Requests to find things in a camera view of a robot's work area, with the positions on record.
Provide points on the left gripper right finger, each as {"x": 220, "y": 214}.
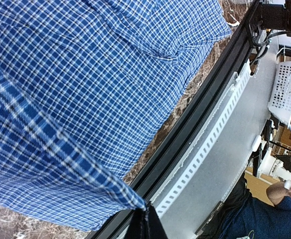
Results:
{"x": 153, "y": 225}

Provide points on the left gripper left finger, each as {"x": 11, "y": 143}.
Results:
{"x": 137, "y": 226}

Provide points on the blue checked long sleeve shirt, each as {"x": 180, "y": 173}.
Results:
{"x": 84, "y": 87}

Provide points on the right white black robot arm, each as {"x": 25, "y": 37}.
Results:
{"x": 268, "y": 16}

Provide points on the clear acrylic plate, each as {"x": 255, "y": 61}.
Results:
{"x": 219, "y": 171}

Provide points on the person in blue sweater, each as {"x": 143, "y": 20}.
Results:
{"x": 246, "y": 217}

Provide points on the white perforated laundry basket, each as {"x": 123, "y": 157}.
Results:
{"x": 280, "y": 101}

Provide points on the white slotted cable duct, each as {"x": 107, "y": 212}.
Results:
{"x": 203, "y": 142}

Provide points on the black curved front rail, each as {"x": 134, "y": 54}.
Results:
{"x": 169, "y": 153}

